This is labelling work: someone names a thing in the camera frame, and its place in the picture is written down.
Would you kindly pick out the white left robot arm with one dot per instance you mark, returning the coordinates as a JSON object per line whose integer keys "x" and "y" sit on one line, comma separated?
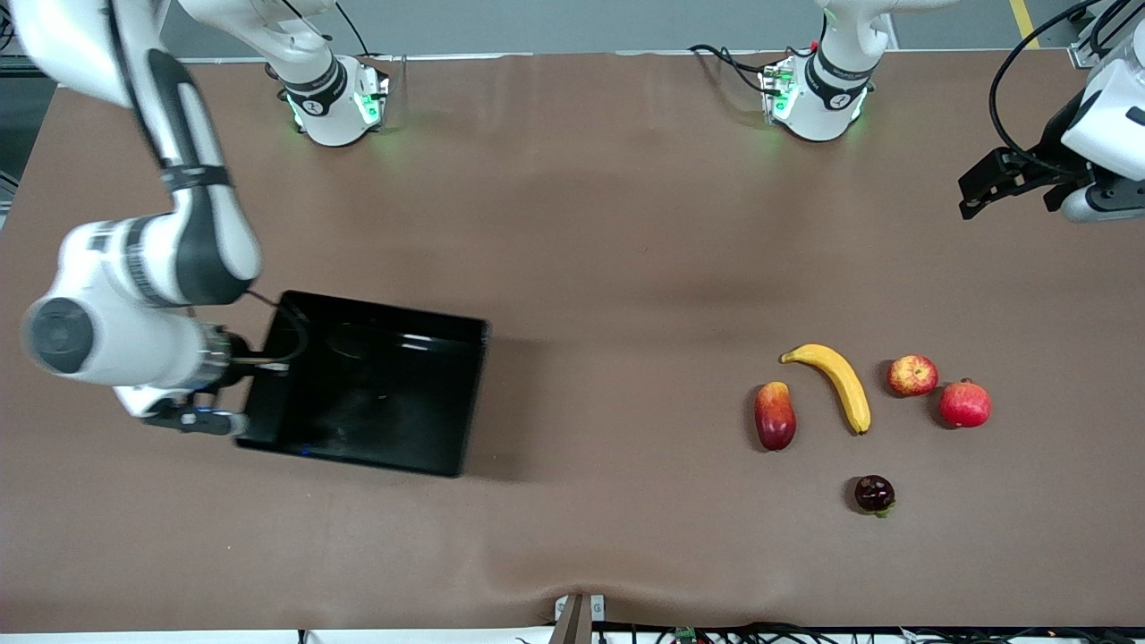
{"x": 823, "y": 107}

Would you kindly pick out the brown table cover mat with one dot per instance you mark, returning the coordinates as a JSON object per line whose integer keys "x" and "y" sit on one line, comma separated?
{"x": 626, "y": 224}

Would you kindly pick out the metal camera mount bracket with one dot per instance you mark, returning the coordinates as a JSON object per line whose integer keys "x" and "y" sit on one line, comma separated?
{"x": 572, "y": 617}

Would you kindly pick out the yellow banana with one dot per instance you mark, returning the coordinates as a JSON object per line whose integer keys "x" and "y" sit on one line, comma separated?
{"x": 841, "y": 376}

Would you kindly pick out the red yellow apple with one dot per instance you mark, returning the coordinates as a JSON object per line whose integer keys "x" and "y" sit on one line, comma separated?
{"x": 912, "y": 376}

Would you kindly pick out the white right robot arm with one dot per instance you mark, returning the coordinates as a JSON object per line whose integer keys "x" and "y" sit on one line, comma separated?
{"x": 134, "y": 268}

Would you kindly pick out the red yellow mango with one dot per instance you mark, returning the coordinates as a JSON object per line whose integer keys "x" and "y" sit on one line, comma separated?
{"x": 775, "y": 419}

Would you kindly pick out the dark purple mangosteen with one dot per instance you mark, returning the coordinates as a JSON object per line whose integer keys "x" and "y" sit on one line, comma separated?
{"x": 874, "y": 494}

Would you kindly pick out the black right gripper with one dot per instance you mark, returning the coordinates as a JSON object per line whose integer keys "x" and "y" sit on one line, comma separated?
{"x": 235, "y": 348}

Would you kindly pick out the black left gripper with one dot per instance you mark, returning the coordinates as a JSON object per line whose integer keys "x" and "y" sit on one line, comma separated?
{"x": 1048, "y": 164}

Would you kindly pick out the black rectangular plastic tray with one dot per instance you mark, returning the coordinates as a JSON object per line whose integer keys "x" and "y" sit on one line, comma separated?
{"x": 376, "y": 394}

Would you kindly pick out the red pomegranate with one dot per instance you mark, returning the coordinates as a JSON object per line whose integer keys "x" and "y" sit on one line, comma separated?
{"x": 965, "y": 405}

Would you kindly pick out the aluminium frame profile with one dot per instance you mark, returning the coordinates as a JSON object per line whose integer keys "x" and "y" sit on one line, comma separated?
{"x": 1087, "y": 54}

